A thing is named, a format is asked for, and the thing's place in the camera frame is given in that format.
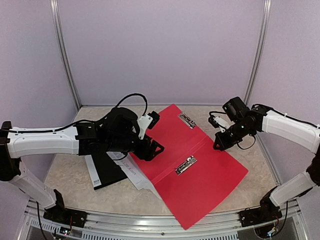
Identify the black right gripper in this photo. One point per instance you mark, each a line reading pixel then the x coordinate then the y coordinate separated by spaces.
pixel 224 145

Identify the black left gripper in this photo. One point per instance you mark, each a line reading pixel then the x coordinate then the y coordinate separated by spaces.
pixel 154 145

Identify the printed text paper sheet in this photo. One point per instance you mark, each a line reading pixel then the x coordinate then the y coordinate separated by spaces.
pixel 133 172

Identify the red file folder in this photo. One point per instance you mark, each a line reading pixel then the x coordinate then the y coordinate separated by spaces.
pixel 201 188

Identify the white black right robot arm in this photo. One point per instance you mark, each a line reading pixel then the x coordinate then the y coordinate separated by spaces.
pixel 237 121

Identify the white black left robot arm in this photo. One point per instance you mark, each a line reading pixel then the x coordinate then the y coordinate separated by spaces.
pixel 83 137

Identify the centre metal folder clip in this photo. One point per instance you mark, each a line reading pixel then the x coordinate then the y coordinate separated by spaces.
pixel 185 165

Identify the metal folder clip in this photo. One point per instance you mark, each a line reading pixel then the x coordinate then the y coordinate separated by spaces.
pixel 187 120
pixel 185 165

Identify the upper metal folder clip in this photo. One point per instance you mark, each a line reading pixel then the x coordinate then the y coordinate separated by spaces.
pixel 187 120

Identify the black book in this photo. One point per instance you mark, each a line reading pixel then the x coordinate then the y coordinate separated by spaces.
pixel 103 171

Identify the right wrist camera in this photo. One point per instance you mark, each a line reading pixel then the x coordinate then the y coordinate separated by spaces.
pixel 218 123

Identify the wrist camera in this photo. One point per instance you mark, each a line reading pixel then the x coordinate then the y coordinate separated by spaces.
pixel 218 123
pixel 147 121

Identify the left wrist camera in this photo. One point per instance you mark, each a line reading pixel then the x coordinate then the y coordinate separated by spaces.
pixel 147 121

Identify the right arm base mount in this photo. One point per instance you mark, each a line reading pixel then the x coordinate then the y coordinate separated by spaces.
pixel 255 216

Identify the aluminium front rail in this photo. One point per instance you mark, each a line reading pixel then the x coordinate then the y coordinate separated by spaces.
pixel 115 226

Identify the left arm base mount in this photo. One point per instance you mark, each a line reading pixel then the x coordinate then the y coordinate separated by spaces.
pixel 66 216

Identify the right aluminium corner post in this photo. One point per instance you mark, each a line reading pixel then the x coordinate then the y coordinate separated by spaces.
pixel 259 50

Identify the aluminium corner post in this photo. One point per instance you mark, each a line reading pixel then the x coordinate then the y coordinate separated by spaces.
pixel 54 5
pixel 259 50

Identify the left aluminium corner post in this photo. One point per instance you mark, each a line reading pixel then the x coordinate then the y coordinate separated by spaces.
pixel 54 5

